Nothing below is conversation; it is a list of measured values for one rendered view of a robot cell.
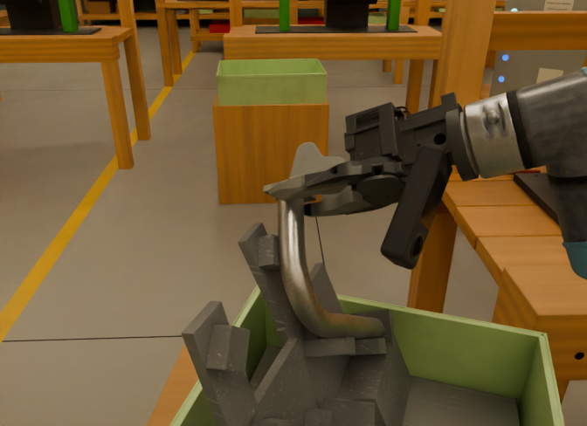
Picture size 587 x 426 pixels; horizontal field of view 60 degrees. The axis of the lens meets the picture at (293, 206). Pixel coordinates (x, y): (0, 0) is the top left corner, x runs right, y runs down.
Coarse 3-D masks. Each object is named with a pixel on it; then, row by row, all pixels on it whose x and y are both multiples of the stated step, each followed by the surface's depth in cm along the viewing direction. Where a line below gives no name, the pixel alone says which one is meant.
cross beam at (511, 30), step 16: (496, 16) 126; (512, 16) 126; (528, 16) 126; (544, 16) 127; (560, 16) 127; (576, 16) 127; (496, 32) 128; (512, 32) 128; (528, 32) 128; (544, 32) 128; (560, 32) 129; (576, 32) 129; (496, 48) 130; (512, 48) 130; (528, 48) 130; (544, 48) 130; (560, 48) 130; (576, 48) 131
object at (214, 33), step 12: (300, 0) 728; (312, 0) 726; (384, 0) 728; (192, 12) 720; (192, 24) 728; (216, 24) 735; (228, 24) 735; (192, 36) 731; (204, 36) 732; (216, 36) 732; (192, 48) 743
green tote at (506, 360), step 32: (256, 288) 78; (256, 320) 77; (416, 320) 73; (448, 320) 71; (256, 352) 79; (416, 352) 75; (448, 352) 74; (480, 352) 72; (512, 352) 70; (544, 352) 66; (480, 384) 74; (512, 384) 73; (544, 384) 62; (192, 416) 58; (544, 416) 60
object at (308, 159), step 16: (304, 144) 55; (304, 160) 54; (320, 160) 54; (336, 160) 53; (304, 176) 52; (272, 192) 55; (288, 192) 54; (304, 192) 53; (320, 192) 53; (336, 192) 53
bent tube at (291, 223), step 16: (288, 208) 56; (288, 224) 56; (304, 224) 57; (288, 240) 55; (304, 240) 56; (288, 256) 54; (304, 256) 55; (288, 272) 54; (304, 272) 54; (288, 288) 54; (304, 288) 54; (304, 304) 54; (320, 304) 56; (304, 320) 56; (320, 320) 56; (336, 320) 59; (352, 320) 63; (368, 320) 68; (320, 336) 58; (336, 336) 60; (352, 336) 64; (368, 336) 68
